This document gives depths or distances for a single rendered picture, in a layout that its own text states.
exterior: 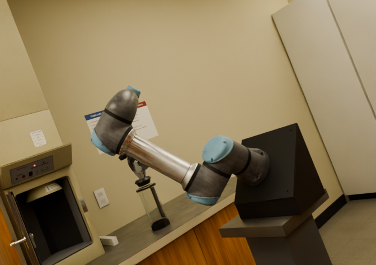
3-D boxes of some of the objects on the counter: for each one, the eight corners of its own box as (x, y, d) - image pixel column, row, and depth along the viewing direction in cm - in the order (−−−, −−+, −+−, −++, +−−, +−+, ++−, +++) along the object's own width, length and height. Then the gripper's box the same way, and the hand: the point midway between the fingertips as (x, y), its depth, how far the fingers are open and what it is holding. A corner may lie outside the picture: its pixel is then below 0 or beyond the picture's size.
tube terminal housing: (28, 284, 175) (-28, 139, 177) (87, 251, 196) (37, 121, 197) (41, 289, 156) (-22, 126, 157) (106, 252, 176) (49, 108, 178)
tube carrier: (159, 221, 192) (145, 184, 192) (174, 218, 185) (159, 180, 186) (146, 230, 183) (131, 191, 183) (161, 227, 177) (145, 187, 177)
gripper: (128, 138, 177) (144, 178, 176) (142, 133, 185) (158, 171, 185) (117, 143, 182) (132, 182, 181) (132, 138, 190) (146, 175, 190)
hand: (140, 175), depth 185 cm, fingers closed on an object, 3 cm apart
